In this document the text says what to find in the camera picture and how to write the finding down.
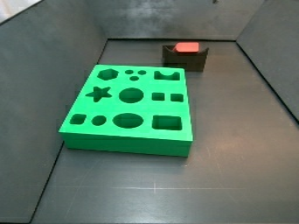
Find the red square-circle block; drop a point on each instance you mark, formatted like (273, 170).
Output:
(187, 47)

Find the green foam shape fixture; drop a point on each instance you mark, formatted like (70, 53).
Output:
(131, 109)

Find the black curved cradle stand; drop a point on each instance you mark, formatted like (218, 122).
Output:
(193, 62)

